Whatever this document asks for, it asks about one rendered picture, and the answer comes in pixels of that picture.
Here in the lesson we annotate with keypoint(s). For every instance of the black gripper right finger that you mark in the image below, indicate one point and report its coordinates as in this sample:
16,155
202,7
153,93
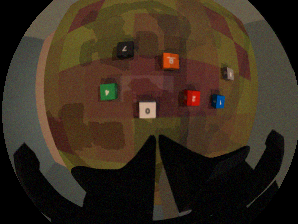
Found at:
190,173

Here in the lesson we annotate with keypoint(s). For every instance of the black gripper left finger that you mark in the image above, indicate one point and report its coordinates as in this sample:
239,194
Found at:
137,179

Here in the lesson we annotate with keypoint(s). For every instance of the small green block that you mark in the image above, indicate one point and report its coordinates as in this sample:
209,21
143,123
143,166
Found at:
108,91

